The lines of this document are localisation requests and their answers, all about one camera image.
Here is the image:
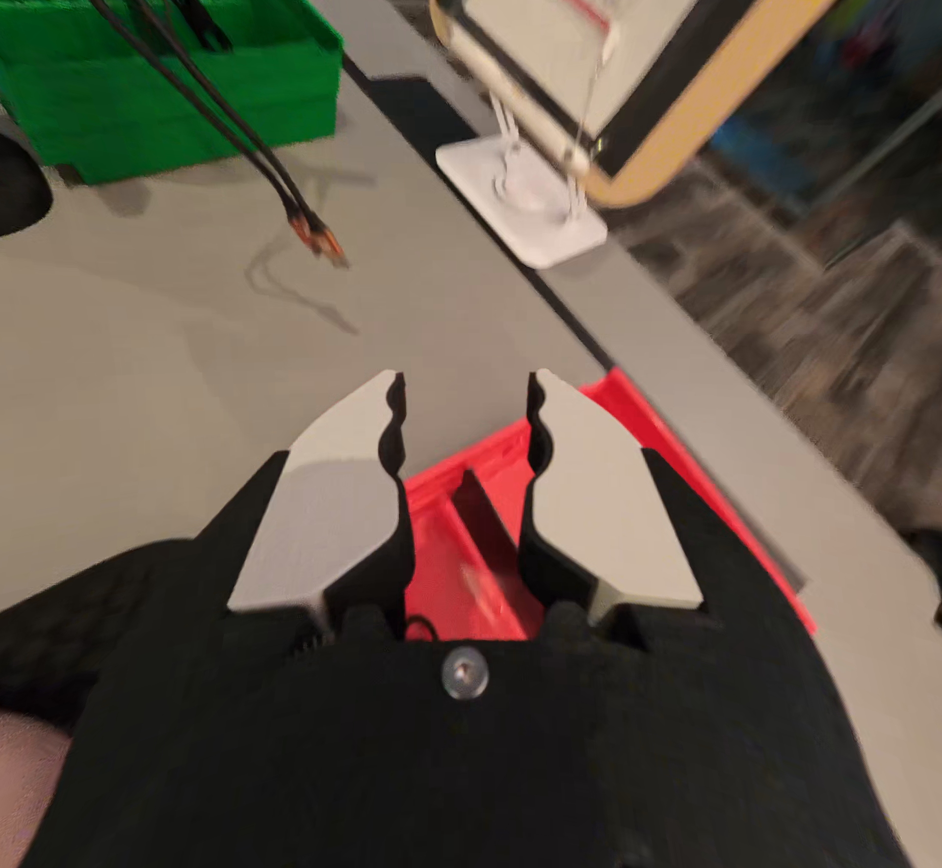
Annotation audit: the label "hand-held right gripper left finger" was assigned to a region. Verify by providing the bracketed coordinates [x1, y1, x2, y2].
[225, 369, 418, 644]

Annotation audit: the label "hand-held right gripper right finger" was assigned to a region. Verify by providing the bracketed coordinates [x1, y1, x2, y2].
[517, 368, 707, 630]

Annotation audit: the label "red plastic bin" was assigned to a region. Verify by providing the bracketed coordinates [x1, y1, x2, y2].
[401, 368, 819, 642]

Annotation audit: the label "black cable with copper plug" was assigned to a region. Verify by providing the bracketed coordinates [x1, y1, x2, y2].
[96, 0, 350, 271]
[44, 0, 328, 258]

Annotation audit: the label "green plastic bin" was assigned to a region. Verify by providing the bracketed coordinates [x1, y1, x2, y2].
[0, 0, 345, 186]

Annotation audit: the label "white sign stand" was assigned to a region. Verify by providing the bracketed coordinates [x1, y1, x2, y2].
[434, 91, 610, 271]

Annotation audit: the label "dark rounded object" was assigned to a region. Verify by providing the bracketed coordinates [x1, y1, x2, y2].
[0, 119, 54, 237]

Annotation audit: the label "wooden backed black sign board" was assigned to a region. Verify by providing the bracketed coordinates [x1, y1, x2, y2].
[429, 0, 888, 210]

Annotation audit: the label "white instruction sheet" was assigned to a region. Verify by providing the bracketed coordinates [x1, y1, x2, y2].
[460, 0, 744, 126]

